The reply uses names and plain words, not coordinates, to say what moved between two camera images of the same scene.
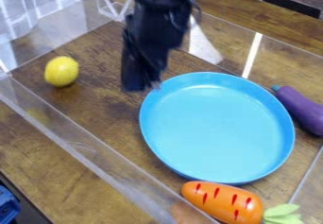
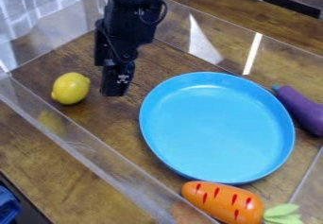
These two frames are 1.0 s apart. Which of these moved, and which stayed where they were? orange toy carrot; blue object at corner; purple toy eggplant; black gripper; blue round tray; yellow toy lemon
Moved: yellow toy lemon; black gripper
Stayed: orange toy carrot; purple toy eggplant; blue object at corner; blue round tray
